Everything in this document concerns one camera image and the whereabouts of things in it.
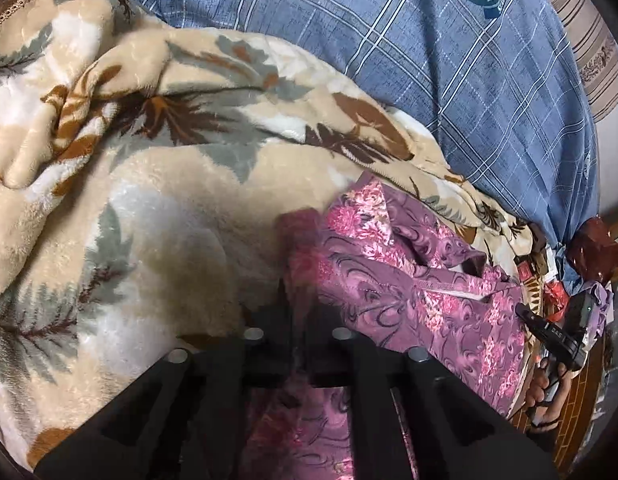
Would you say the red crumpled packet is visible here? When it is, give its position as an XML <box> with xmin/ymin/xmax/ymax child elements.
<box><xmin>543</xmin><ymin>280</ymin><xmax>569</xmax><ymax>323</ymax></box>

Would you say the right hand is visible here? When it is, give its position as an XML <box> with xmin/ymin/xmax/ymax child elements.
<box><xmin>525</xmin><ymin>359</ymin><xmax>572</xmax><ymax>432</ymax></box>

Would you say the blue plaid quilt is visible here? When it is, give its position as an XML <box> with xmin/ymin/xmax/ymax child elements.
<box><xmin>135</xmin><ymin>0</ymin><xmax>598</xmax><ymax>245</ymax></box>

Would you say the dark red plastic bag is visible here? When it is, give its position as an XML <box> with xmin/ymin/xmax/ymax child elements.
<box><xmin>566</xmin><ymin>216</ymin><xmax>618</xmax><ymax>285</ymax></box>

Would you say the striped beige floral pillow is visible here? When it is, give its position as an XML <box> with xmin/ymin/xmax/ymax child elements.
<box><xmin>550</xmin><ymin>0</ymin><xmax>618</xmax><ymax>122</ymax></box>

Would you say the lilac patterned cloth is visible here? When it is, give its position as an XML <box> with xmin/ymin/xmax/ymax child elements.
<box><xmin>584</xmin><ymin>282</ymin><xmax>614</xmax><ymax>350</ymax></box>

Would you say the purple pink floral garment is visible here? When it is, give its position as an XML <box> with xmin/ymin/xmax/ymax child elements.
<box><xmin>240</xmin><ymin>174</ymin><xmax>525</xmax><ymax>479</ymax></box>

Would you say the beige leaf-print fleece blanket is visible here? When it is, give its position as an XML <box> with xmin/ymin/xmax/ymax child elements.
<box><xmin>0</xmin><ymin>0</ymin><xmax>532</xmax><ymax>470</ymax></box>

